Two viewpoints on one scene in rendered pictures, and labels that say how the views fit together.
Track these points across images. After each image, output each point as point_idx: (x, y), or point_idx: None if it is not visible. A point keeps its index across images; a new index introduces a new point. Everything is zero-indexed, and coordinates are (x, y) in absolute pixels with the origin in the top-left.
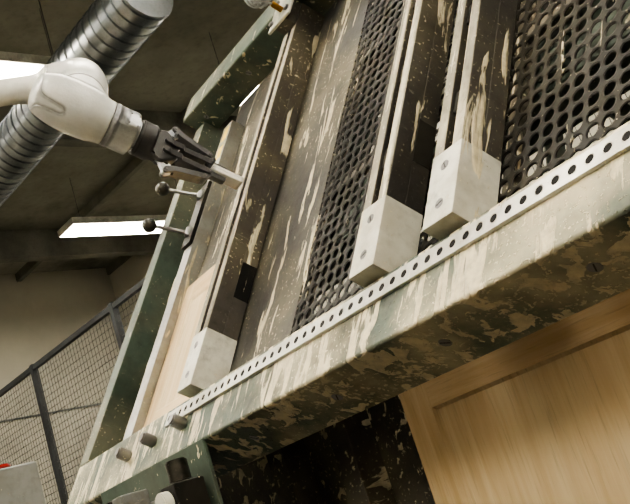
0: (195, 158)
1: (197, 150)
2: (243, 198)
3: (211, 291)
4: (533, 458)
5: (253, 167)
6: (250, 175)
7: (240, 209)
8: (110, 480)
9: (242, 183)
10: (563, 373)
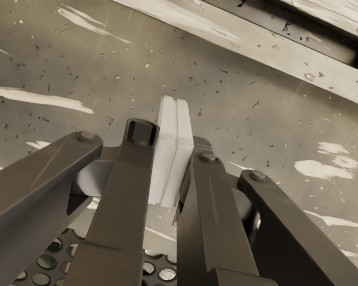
0: (181, 253)
1: (258, 265)
2: (216, 32)
3: None
4: None
5: (324, 87)
6: (302, 71)
7: (169, 15)
8: None
9: (328, 16)
10: None
